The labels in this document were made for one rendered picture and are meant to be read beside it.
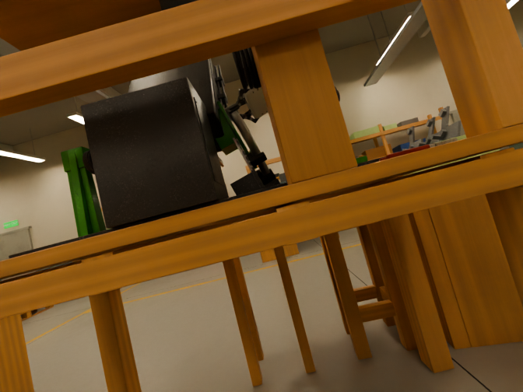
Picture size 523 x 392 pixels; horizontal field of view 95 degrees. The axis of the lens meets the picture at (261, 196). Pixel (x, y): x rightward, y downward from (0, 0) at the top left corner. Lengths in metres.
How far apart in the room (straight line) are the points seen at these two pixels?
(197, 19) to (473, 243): 1.40
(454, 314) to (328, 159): 1.17
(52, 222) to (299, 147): 8.77
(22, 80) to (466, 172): 0.90
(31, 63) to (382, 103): 7.27
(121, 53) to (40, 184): 8.87
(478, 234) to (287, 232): 1.13
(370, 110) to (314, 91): 6.81
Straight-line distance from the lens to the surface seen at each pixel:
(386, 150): 6.52
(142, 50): 0.60
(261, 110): 0.90
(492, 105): 0.70
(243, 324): 1.41
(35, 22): 1.02
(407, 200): 0.56
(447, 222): 1.44
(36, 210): 9.42
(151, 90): 0.75
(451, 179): 0.61
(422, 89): 8.09
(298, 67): 0.58
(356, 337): 1.49
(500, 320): 1.62
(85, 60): 0.65
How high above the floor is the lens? 0.84
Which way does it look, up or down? 4 degrees up
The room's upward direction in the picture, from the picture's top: 15 degrees counter-clockwise
